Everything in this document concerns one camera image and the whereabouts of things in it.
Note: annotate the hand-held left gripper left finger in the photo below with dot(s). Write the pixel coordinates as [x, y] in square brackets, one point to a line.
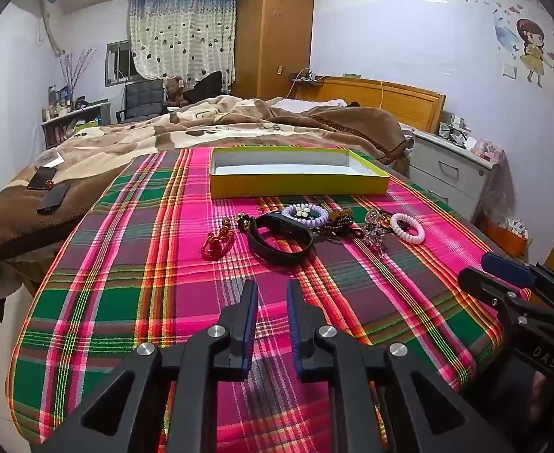
[247, 325]

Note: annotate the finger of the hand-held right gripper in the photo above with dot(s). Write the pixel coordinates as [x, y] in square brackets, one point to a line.
[482, 284]
[508, 268]

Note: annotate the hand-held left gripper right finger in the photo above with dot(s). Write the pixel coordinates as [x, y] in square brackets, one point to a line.
[297, 330]

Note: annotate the black smart wristband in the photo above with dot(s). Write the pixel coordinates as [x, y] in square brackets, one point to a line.
[277, 256]

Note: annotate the pink crystal hair clip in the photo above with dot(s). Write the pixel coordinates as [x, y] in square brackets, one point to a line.
[374, 238]

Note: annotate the yellow-green cardboard box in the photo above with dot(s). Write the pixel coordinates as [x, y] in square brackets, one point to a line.
[296, 188]

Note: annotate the orange storage box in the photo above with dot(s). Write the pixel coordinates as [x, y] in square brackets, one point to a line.
[508, 240]

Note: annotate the grey nightstand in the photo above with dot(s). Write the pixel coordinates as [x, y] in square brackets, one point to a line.
[447, 174]

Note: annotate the pink green plaid cloth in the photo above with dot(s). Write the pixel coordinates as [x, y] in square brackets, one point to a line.
[140, 292]

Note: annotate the pink patterned box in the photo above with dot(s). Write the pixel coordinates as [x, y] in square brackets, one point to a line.
[489, 150]

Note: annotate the small items on nightstand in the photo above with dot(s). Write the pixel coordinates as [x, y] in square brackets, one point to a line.
[456, 132]

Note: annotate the wooden headboard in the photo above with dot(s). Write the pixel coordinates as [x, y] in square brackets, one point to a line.
[399, 101]

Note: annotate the brown beige plush blanket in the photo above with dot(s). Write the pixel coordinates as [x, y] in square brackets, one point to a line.
[116, 146]

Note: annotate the white pillow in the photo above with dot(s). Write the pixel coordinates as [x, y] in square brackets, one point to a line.
[305, 103]

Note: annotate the black smartphone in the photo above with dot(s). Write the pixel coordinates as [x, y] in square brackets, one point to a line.
[53, 199]

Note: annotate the black bag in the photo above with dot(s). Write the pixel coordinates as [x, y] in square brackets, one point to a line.
[206, 87]

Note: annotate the brown teddy bear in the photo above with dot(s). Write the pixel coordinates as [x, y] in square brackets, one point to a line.
[175, 90]

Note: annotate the black office chair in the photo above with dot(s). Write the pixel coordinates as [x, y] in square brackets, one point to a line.
[142, 99]

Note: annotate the power strip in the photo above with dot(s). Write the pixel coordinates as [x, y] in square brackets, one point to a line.
[305, 77]

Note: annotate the black phone with red dot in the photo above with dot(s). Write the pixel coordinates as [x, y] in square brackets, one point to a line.
[39, 179]

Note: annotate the white paper card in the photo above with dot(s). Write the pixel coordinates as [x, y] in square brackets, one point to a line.
[50, 159]

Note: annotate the cluttered white desk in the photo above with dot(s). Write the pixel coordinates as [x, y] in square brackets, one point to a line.
[76, 118]

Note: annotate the wooden wardrobe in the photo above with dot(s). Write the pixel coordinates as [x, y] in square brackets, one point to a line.
[274, 37]

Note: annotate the window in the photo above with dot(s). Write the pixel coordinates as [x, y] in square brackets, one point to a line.
[116, 63]

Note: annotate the heart patterned curtain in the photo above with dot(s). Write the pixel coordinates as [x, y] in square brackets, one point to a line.
[182, 37]

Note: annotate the purple decorative branches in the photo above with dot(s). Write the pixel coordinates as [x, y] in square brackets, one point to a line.
[75, 68]

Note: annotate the white wall switch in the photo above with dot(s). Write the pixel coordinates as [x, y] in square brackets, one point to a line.
[509, 69]

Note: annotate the cartoon children wall sticker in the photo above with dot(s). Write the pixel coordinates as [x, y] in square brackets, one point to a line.
[536, 56]

